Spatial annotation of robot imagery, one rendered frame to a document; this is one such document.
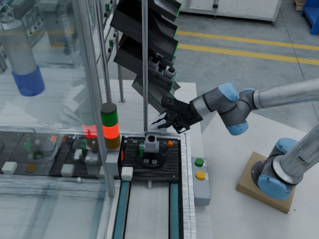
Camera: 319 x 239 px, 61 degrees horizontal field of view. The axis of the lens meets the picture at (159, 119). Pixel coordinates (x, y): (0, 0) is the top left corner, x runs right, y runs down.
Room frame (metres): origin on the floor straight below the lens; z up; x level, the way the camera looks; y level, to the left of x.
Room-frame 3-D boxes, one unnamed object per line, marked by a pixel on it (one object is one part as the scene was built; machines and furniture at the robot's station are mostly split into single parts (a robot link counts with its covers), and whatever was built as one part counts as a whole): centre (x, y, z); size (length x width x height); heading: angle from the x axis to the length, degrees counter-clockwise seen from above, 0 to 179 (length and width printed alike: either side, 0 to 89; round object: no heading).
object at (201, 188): (0.69, -0.19, 0.93); 0.21 x 0.07 x 0.06; 0
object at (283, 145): (0.73, -0.53, 1.07); 0.13 x 0.12 x 0.14; 148
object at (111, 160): (0.58, 0.15, 1.29); 0.12 x 0.05 x 0.25; 0
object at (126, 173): (0.68, 0.13, 0.97); 0.05 x 0.05 x 0.04; 0
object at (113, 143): (0.58, 0.15, 1.28); 0.05 x 0.05 x 0.05
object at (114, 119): (0.58, 0.15, 1.38); 0.05 x 0.05 x 0.05
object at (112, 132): (0.58, 0.15, 1.33); 0.05 x 0.05 x 0.05
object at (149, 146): (0.77, 0.04, 1.06); 0.08 x 0.04 x 0.07; 90
